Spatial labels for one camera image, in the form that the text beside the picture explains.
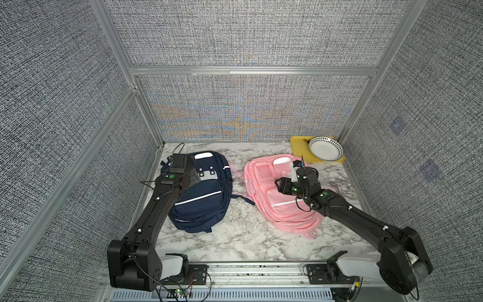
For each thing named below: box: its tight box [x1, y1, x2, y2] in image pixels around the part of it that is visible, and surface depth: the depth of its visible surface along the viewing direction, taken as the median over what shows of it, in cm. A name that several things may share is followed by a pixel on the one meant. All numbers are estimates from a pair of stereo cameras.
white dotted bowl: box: [308, 136, 345, 162], surface depth 117 cm
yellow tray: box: [289, 135, 346, 163], surface depth 119 cm
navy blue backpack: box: [167, 151, 255, 233], surface depth 92 cm
